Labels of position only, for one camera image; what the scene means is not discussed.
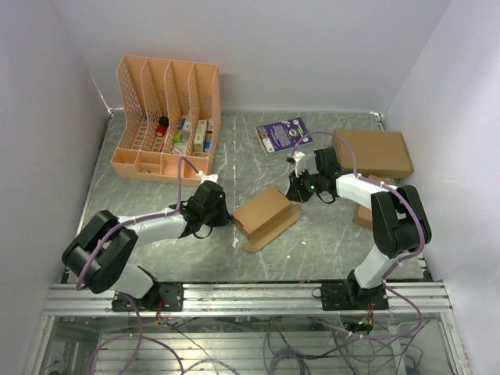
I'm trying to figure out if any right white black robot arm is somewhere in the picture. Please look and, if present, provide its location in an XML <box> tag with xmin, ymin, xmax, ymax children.
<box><xmin>286</xmin><ymin>147</ymin><xmax>431</xmax><ymax>309</ymax></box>

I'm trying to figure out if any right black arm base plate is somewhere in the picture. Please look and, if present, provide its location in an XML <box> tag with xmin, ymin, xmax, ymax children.
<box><xmin>311</xmin><ymin>282</ymin><xmax>389</xmax><ymax>311</ymax></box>

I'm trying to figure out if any pink plastic file organizer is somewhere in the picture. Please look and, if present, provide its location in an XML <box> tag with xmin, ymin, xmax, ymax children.
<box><xmin>111</xmin><ymin>55</ymin><xmax>222</xmax><ymax>185</ymax></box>

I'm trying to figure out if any white green carton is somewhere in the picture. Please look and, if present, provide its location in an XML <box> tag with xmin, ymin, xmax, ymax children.
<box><xmin>193</xmin><ymin>120</ymin><xmax>208</xmax><ymax>153</ymax></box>

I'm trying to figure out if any brown cardboard box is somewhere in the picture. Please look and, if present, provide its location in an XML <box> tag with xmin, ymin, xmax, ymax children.
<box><xmin>232</xmin><ymin>185</ymin><xmax>302</xmax><ymax>252</ymax></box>

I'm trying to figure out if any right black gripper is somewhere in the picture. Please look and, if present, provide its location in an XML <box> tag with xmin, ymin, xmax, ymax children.
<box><xmin>285</xmin><ymin>166</ymin><xmax>324</xmax><ymax>203</ymax></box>

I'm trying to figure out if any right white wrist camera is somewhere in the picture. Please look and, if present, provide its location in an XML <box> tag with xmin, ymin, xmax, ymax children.
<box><xmin>287</xmin><ymin>151</ymin><xmax>312</xmax><ymax>178</ymax></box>

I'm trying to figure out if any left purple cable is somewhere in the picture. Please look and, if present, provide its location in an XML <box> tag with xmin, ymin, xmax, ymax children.
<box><xmin>74</xmin><ymin>156</ymin><xmax>204</xmax><ymax>292</ymax></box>

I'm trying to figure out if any red black bottle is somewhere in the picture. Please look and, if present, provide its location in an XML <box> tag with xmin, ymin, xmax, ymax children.
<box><xmin>155</xmin><ymin>116</ymin><xmax>170</xmax><ymax>138</ymax></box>

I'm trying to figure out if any small folded cardboard box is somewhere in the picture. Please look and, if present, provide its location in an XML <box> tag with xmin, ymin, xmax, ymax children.
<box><xmin>352</xmin><ymin>175</ymin><xmax>395</xmax><ymax>230</ymax></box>

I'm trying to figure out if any large folded cardboard box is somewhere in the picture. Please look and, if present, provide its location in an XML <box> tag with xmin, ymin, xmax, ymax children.
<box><xmin>335</xmin><ymin>129</ymin><xmax>413</xmax><ymax>180</ymax></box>

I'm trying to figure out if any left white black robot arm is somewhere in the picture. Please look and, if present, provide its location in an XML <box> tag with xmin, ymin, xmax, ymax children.
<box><xmin>62</xmin><ymin>180</ymin><xmax>230</xmax><ymax>311</ymax></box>

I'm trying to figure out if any aluminium rail frame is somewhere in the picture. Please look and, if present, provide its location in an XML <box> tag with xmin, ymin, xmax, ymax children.
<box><xmin>24</xmin><ymin>281</ymin><xmax>472</xmax><ymax>374</ymax></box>

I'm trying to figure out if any purple book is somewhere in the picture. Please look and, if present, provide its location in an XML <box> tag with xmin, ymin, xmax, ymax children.
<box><xmin>255</xmin><ymin>117</ymin><xmax>309</xmax><ymax>155</ymax></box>

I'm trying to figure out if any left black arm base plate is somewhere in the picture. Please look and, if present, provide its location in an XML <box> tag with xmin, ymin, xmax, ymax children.
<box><xmin>112</xmin><ymin>283</ymin><xmax>184</xmax><ymax>313</ymax></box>

